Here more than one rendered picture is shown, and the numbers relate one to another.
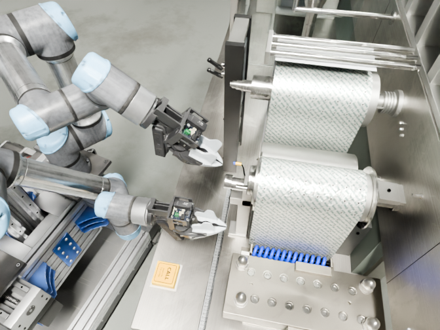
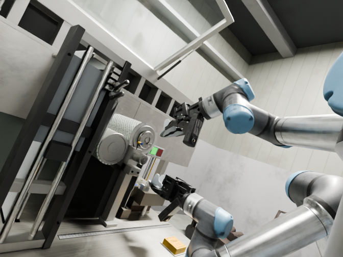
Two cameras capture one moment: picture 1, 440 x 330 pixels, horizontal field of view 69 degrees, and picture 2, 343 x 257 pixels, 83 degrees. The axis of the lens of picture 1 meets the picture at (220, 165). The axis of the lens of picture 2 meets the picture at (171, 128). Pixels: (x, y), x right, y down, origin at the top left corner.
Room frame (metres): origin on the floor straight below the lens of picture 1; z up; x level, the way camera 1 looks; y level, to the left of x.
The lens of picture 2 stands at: (1.10, 0.41, 1.27)
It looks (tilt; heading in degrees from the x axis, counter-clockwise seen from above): 4 degrees up; 211
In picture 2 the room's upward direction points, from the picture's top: 23 degrees clockwise
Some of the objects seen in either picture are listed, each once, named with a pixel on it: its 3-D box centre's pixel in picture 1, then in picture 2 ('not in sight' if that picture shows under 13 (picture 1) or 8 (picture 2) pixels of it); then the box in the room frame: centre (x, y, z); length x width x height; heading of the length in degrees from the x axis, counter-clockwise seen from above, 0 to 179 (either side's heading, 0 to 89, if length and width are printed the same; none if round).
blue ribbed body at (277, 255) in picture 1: (290, 256); not in sight; (0.34, -0.20, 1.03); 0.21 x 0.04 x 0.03; 79
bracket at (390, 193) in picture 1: (390, 192); not in sight; (0.39, -0.39, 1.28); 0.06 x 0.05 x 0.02; 79
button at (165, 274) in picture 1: (165, 274); (174, 245); (0.33, 0.17, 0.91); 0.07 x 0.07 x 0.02; 79
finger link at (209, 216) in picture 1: (210, 216); (155, 180); (0.42, 0.03, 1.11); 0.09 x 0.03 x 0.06; 79
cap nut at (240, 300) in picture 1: (241, 298); not in sight; (0.22, -0.05, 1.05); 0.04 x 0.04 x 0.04
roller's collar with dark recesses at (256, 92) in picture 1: (262, 88); not in sight; (0.70, -0.12, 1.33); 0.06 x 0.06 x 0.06; 79
